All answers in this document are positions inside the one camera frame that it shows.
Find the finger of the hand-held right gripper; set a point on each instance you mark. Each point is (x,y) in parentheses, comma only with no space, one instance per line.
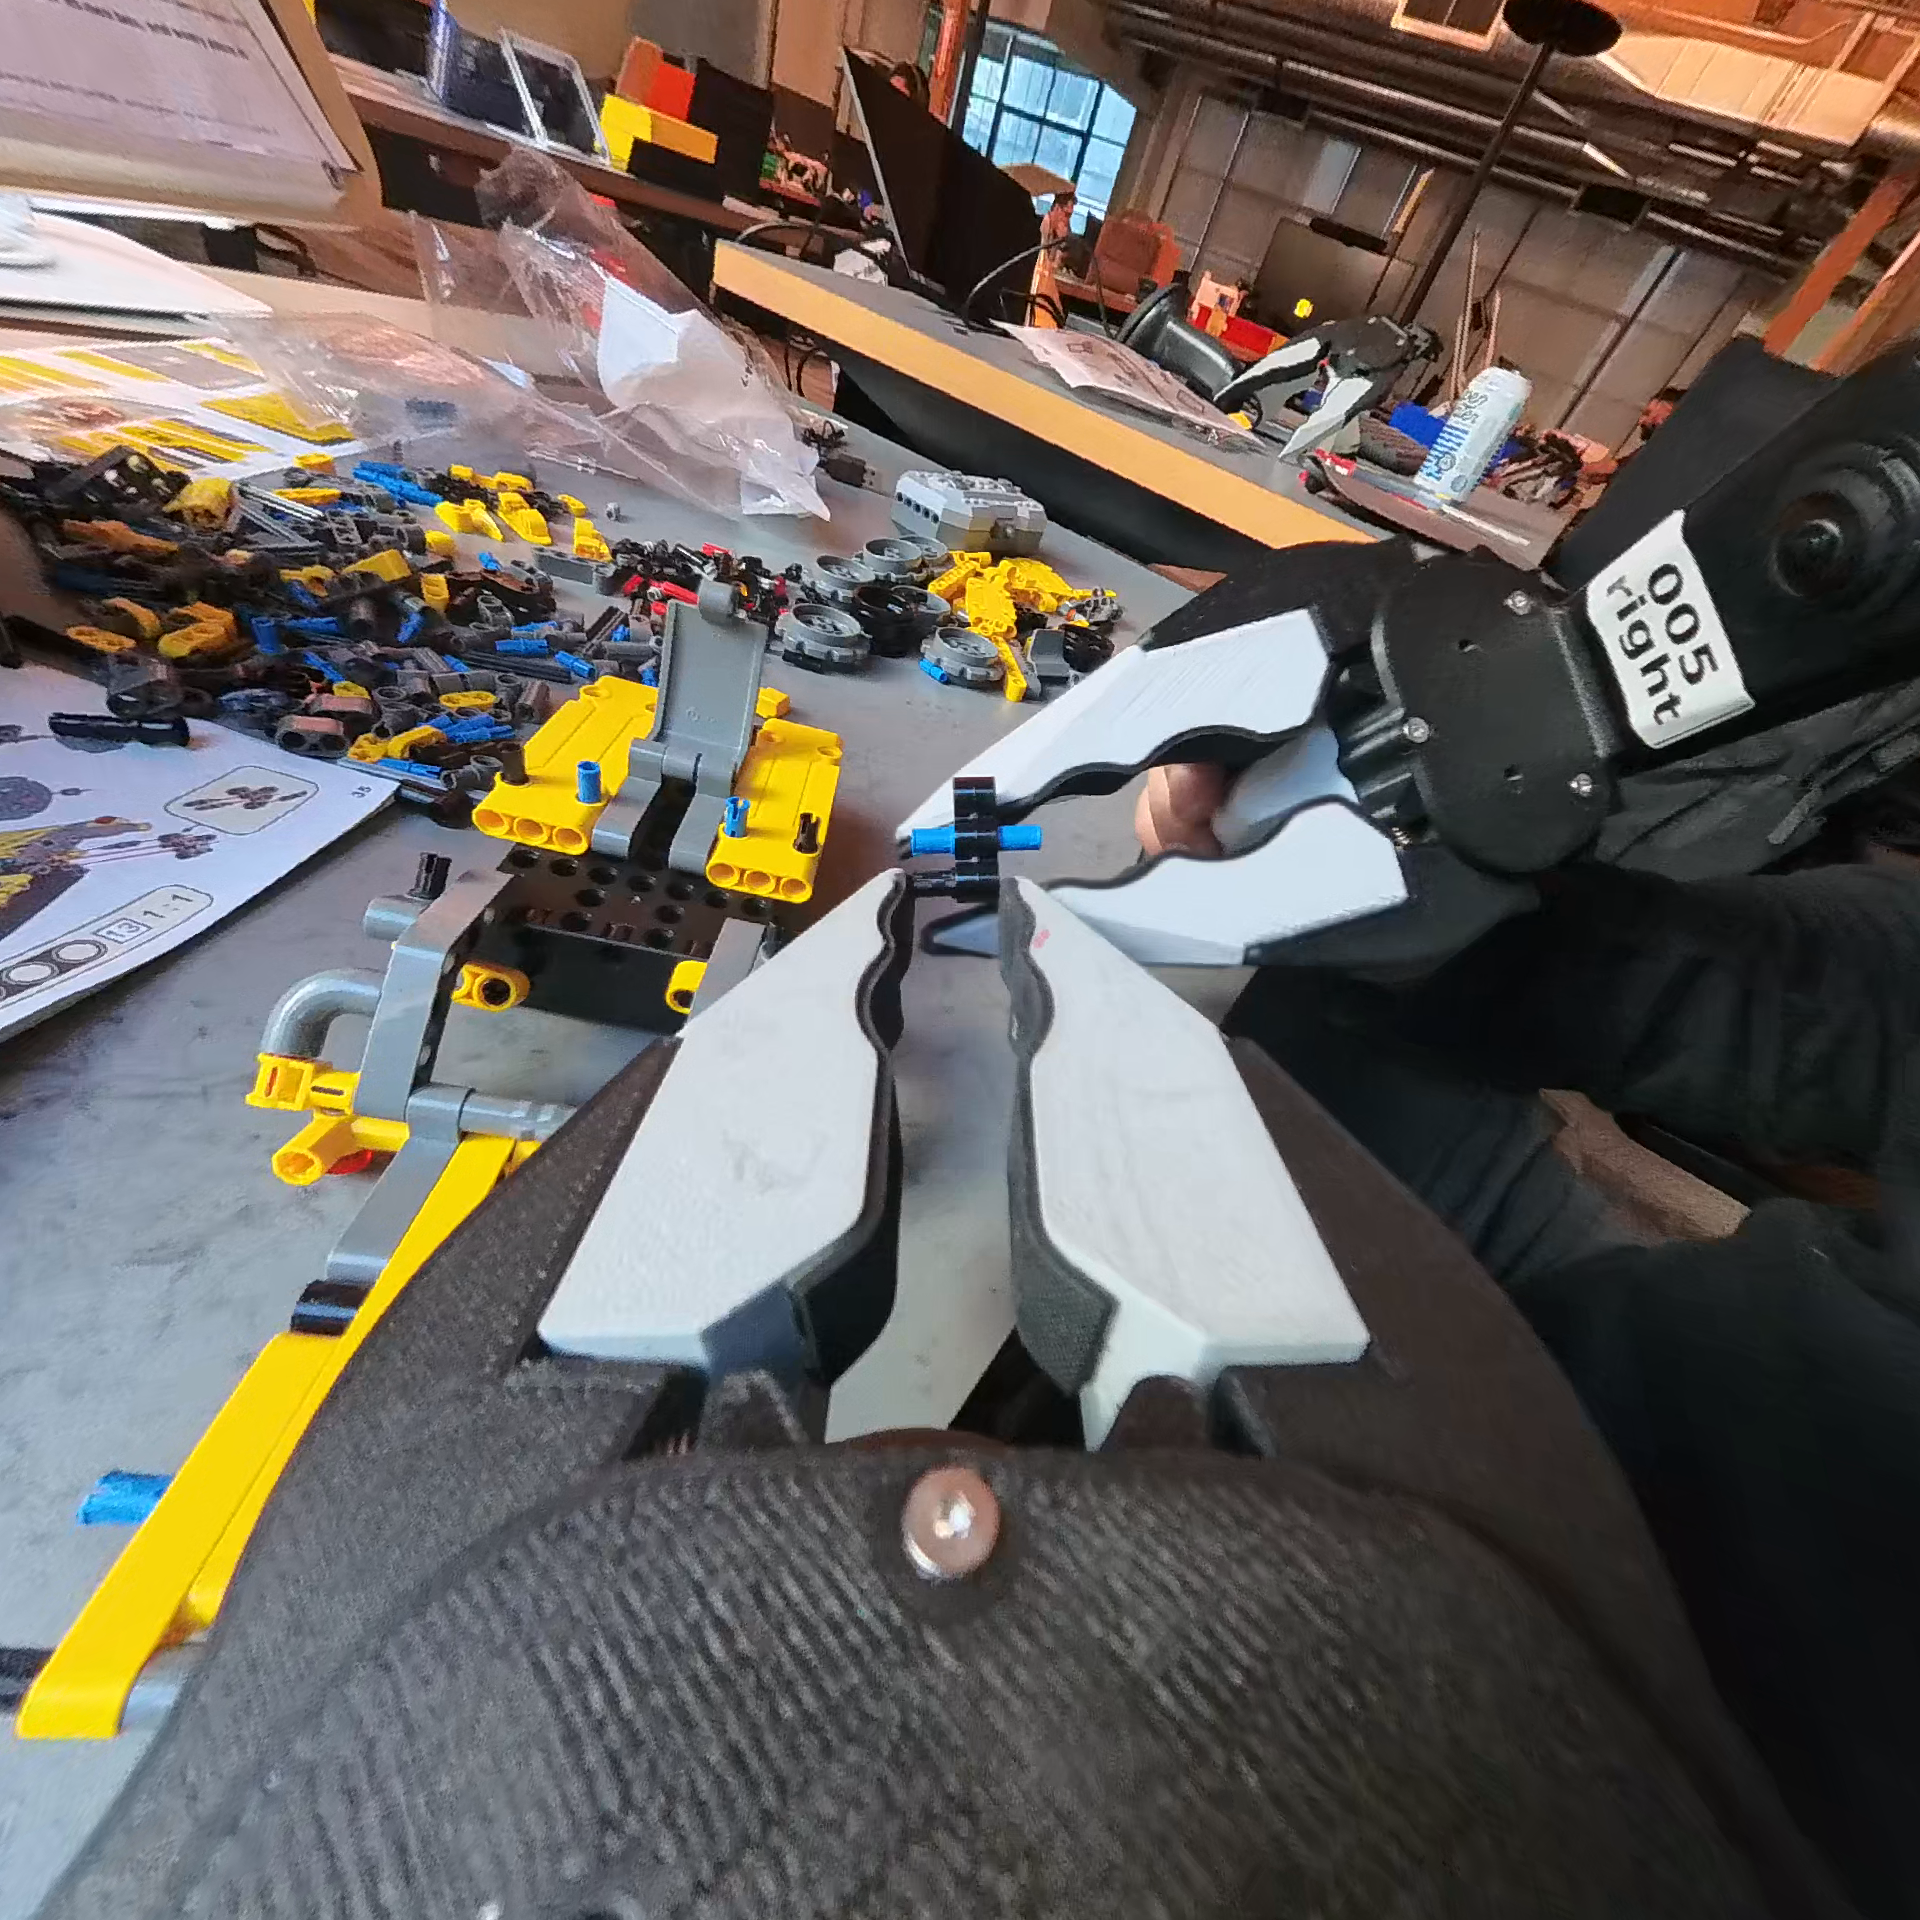
(1186,692)
(1276,901)

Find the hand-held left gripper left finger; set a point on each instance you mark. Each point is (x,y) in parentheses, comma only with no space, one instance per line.
(722,1184)

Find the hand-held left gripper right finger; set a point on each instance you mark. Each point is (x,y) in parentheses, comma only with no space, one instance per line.
(1186,1184)

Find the black connector brick piece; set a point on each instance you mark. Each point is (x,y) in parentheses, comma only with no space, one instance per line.
(975,809)

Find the blue pin brick piece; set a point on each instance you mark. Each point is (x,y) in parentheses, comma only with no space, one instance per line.
(932,840)

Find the yellow toy brick vehicle model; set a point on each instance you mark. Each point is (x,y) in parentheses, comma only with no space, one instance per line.
(570,780)

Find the pile of small brick parts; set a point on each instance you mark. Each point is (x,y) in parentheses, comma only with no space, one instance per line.
(300,600)

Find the person's right forearm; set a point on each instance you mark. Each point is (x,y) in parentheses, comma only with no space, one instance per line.
(1651,1005)

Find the grey desk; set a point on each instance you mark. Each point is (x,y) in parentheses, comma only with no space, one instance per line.
(150,1230)

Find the person's right hand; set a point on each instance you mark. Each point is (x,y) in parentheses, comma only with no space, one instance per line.
(1186,809)

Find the grey battery box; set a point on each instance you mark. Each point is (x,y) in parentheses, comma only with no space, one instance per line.
(967,510)

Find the person's grey trouser legs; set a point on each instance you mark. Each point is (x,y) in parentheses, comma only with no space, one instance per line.
(1471,1200)

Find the white drink can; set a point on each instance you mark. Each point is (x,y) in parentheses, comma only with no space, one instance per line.
(1478,429)

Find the beige table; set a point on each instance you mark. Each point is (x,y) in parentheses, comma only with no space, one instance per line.
(1050,422)

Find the white paper sheet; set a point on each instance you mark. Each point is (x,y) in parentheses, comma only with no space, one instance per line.
(1125,375)

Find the spare black grey gripper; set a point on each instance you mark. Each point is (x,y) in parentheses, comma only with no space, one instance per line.
(1336,375)

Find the black pole stand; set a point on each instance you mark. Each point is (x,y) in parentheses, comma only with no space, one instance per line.
(1500,149)

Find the black monitor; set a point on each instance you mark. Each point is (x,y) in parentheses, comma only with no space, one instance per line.
(932,181)

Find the clear plastic bag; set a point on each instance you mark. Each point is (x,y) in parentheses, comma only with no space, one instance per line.
(661,347)
(389,375)

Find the white instruction booklet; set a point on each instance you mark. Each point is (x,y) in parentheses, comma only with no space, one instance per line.
(120,840)

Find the stack of large bricks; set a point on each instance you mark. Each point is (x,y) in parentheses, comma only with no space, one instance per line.
(675,129)

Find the clear display case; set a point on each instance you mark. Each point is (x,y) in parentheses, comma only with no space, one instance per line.
(524,91)

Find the yellow sticker sheet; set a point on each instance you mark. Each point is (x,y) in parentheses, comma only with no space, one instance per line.
(165,405)

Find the white stand base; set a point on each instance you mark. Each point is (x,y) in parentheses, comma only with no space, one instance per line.
(107,270)

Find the wooden display board with sheet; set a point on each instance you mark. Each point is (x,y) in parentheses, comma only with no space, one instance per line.
(150,105)

